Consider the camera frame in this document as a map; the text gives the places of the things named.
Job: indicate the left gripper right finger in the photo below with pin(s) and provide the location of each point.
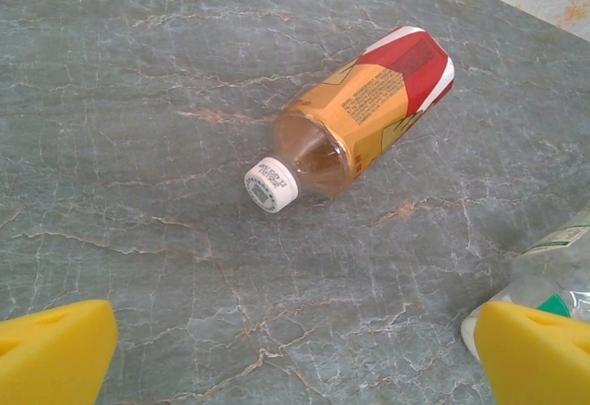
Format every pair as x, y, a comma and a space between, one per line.
539, 363

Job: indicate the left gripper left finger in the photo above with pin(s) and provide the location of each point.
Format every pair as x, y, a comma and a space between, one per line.
50, 354

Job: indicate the clear bottle green neck band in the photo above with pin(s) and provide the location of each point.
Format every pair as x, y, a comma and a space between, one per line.
544, 276

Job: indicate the tea bottle yellow-red label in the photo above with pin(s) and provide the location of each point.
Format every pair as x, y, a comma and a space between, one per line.
369, 96

